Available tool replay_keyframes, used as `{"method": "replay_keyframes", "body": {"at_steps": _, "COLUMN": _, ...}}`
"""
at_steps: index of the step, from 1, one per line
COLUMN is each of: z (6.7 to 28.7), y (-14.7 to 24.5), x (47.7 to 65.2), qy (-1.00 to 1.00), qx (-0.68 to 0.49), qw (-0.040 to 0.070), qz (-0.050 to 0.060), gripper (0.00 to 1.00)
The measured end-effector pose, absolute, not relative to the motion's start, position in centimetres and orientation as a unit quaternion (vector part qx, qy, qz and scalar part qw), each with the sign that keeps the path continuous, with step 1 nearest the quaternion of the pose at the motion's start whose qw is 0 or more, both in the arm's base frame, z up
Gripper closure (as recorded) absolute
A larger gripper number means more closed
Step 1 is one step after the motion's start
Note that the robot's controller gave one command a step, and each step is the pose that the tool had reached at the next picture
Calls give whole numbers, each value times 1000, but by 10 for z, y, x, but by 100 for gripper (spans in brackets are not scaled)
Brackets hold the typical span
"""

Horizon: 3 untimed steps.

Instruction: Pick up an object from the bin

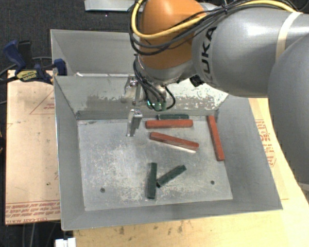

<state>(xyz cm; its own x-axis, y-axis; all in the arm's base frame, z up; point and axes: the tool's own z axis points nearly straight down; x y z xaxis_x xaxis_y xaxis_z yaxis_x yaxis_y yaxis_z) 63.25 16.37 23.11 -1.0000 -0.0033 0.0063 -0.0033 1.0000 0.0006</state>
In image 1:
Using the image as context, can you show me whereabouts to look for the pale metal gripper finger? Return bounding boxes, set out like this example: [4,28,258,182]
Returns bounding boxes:
[121,75,138,103]
[125,109,143,137]

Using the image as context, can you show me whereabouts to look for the dark green flat block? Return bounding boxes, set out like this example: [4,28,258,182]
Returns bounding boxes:
[156,164,187,189]
[156,114,190,121]
[146,162,158,200]

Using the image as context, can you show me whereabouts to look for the red-brown flat block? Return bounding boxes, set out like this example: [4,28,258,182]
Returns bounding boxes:
[145,119,194,130]
[149,131,200,154]
[206,115,226,162]

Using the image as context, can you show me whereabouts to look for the grey metal bin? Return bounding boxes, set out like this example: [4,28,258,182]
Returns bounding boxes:
[50,29,283,232]

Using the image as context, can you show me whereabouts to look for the brown cardboard board, red print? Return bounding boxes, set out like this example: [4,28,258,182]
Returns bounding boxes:
[5,69,290,226]

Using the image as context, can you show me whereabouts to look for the black cylinder on white bracket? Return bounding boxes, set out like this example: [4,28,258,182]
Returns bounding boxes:
[189,75,204,88]

